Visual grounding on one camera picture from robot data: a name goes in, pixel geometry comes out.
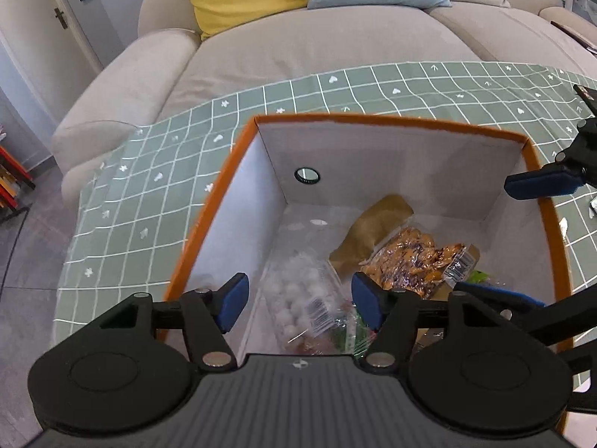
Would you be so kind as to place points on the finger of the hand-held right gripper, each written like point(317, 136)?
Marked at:
point(503, 295)
point(543, 183)

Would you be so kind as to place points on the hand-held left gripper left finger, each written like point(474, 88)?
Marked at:
point(231, 303)

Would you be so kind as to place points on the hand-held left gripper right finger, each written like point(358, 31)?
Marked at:
point(368, 301)

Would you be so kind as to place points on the long white green packet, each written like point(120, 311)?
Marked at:
point(357, 336)

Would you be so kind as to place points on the orange nut snack packet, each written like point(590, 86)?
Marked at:
point(410, 252)

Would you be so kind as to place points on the clear tray of white balls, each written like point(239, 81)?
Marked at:
point(298, 284)

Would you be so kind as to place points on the orange storage box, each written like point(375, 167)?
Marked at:
point(396, 163)

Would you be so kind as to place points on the green checked tablecloth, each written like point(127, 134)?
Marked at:
point(140, 196)

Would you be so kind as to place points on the dark flat item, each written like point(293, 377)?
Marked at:
point(576, 35)

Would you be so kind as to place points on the red shelf rack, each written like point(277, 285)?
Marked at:
point(14, 172)

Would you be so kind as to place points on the beige sofa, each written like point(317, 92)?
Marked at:
point(326, 46)

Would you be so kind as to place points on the white door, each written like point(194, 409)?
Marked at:
point(28, 32)

